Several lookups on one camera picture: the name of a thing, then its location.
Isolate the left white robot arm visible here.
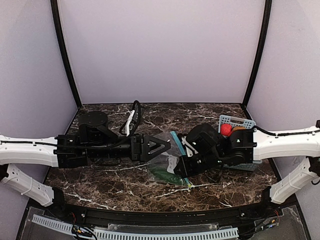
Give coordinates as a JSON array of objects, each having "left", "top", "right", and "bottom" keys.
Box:
[{"left": 0, "top": 110, "right": 171, "bottom": 211}]

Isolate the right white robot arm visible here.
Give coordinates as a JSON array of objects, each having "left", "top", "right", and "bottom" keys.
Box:
[{"left": 173, "top": 123, "right": 320, "bottom": 205}]

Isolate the black front rail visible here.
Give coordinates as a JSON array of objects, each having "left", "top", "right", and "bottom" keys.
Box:
[{"left": 45, "top": 203, "right": 276, "bottom": 227}]

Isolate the left black frame post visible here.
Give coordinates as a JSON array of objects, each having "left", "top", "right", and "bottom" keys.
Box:
[{"left": 50, "top": 0, "right": 83, "bottom": 110}]

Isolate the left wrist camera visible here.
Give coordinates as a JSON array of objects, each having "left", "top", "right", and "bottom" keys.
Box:
[{"left": 119, "top": 100, "right": 144, "bottom": 137}]

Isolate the black frame post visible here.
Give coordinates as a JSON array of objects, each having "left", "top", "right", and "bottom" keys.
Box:
[
  {"left": 50, "top": 0, "right": 83, "bottom": 110},
  {"left": 241, "top": 0, "right": 273, "bottom": 111}
]

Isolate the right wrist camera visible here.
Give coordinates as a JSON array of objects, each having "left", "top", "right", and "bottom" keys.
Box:
[{"left": 181, "top": 136, "right": 194, "bottom": 158}]

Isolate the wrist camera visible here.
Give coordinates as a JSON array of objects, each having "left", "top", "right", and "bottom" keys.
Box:
[
  {"left": 181, "top": 136, "right": 194, "bottom": 158},
  {"left": 119, "top": 100, "right": 144, "bottom": 137}
]

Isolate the clear zip top bag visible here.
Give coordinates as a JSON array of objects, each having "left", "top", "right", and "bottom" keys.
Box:
[{"left": 146, "top": 131, "right": 192, "bottom": 188}]

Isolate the right black frame post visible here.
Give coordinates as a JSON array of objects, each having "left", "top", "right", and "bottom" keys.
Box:
[{"left": 241, "top": 0, "right": 273, "bottom": 111}]

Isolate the light blue plastic basket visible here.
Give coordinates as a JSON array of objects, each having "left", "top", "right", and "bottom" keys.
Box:
[{"left": 218, "top": 114, "right": 263, "bottom": 172}]

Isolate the grey slotted cable duct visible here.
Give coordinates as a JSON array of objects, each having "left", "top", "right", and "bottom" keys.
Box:
[{"left": 31, "top": 214, "right": 239, "bottom": 240}]

